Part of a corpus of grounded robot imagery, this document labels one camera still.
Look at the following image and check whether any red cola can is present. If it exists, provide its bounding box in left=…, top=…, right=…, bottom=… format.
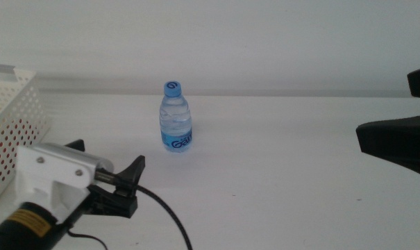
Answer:
left=0, top=116, right=36, bottom=190

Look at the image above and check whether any white perforated plastic basket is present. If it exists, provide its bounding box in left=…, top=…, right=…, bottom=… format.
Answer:
left=0, top=62, right=52, bottom=212

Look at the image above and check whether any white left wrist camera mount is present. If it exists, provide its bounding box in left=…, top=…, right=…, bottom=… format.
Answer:
left=13, top=144, right=96, bottom=224

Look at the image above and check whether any clear water bottle blue cap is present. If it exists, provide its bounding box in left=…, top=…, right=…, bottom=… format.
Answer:
left=158, top=81, right=193, bottom=153

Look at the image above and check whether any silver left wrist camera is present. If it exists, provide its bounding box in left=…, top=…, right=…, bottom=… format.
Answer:
left=32, top=142, right=115, bottom=185

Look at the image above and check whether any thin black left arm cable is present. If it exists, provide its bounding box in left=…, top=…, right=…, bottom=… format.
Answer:
left=66, top=227, right=109, bottom=250

